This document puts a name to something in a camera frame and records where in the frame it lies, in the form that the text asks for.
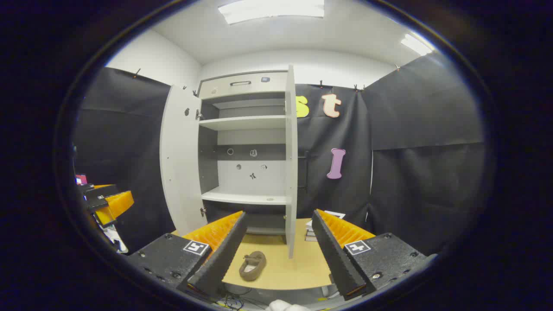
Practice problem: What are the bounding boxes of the large ceiling light panel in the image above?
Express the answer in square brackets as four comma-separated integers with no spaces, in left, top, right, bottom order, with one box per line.
[218,0,325,25]

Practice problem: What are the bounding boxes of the grey and white shoe cabinet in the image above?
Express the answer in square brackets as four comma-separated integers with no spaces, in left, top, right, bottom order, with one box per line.
[159,65,299,260]

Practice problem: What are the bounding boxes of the black backdrop cloth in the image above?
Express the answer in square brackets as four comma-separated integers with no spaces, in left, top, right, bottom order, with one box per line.
[71,67,173,255]
[296,52,485,256]

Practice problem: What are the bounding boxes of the white cabinet door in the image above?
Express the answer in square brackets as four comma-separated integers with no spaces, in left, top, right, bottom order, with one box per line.
[159,84,208,237]
[284,65,299,260]

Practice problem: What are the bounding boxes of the brown fuzzy shoe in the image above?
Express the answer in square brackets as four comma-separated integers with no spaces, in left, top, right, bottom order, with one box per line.
[239,251,267,282]

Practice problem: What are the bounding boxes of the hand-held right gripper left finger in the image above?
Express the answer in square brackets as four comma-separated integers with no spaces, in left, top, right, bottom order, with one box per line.
[127,211,248,298]

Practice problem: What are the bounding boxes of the white cabinet drawer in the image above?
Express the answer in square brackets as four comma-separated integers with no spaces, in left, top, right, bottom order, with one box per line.
[199,71,289,99]

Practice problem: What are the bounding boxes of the book with portrait cover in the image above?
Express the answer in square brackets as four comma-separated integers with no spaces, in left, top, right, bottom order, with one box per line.
[306,210,346,232]

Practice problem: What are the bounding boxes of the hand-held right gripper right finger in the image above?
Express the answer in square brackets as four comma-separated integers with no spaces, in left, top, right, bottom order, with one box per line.
[311,209,428,301]

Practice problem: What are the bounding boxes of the white printed packaging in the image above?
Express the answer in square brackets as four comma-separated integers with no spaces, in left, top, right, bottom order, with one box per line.
[103,224,129,254]

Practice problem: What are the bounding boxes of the white cloth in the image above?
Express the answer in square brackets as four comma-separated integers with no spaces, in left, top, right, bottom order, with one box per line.
[266,299,311,311]

